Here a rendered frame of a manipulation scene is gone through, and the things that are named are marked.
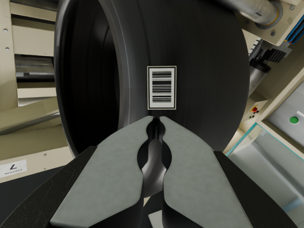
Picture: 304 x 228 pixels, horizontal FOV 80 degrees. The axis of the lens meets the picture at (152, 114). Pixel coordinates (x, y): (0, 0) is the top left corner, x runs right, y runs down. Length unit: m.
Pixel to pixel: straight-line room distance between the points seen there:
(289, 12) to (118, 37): 0.41
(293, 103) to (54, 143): 1.05
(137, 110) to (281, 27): 0.42
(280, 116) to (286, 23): 0.52
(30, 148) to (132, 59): 0.72
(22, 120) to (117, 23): 0.72
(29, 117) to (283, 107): 1.11
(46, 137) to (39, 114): 0.11
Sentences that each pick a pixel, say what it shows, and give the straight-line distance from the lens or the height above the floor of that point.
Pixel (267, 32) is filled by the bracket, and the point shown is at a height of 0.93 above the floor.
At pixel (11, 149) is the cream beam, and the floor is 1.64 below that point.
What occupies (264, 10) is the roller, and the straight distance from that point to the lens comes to 0.51.
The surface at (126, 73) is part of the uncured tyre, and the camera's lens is 0.28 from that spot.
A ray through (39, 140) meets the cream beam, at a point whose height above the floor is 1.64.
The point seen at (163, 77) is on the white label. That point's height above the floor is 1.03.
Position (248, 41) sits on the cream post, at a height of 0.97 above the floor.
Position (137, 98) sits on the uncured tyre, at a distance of 0.27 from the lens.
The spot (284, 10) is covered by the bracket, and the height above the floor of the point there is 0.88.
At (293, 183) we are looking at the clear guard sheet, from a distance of 1.05.
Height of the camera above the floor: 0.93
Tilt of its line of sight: 34 degrees up
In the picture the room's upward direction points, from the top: 156 degrees counter-clockwise
